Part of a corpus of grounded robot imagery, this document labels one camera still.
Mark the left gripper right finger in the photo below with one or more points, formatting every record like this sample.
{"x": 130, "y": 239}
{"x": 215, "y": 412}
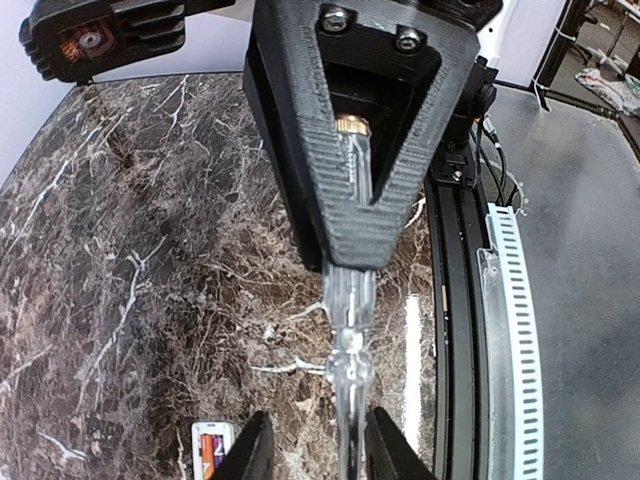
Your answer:
{"x": 388, "y": 454}

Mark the clear plastic screwdriver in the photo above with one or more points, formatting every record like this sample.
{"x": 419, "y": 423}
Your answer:
{"x": 349, "y": 300}

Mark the battery in remote orange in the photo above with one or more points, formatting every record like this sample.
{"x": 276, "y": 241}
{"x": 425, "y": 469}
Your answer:
{"x": 207, "y": 457}

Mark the centre white slotted cable duct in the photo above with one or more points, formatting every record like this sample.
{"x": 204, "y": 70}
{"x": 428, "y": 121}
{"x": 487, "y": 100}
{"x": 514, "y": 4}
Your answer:
{"x": 516, "y": 407}

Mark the purple battery in remote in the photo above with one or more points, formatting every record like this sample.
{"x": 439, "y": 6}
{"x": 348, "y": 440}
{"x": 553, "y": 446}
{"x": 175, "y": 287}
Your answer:
{"x": 219, "y": 450}

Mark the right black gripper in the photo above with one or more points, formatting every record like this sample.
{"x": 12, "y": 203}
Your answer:
{"x": 450, "y": 75}

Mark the white remote control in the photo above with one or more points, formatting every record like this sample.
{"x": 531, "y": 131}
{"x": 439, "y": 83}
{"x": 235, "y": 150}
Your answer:
{"x": 200, "y": 428}

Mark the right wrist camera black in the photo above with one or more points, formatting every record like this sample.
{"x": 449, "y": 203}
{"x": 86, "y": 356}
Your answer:
{"x": 74, "y": 40}

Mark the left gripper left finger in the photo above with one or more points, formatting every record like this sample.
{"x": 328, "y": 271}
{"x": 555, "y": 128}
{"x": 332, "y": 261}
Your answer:
{"x": 252, "y": 454}

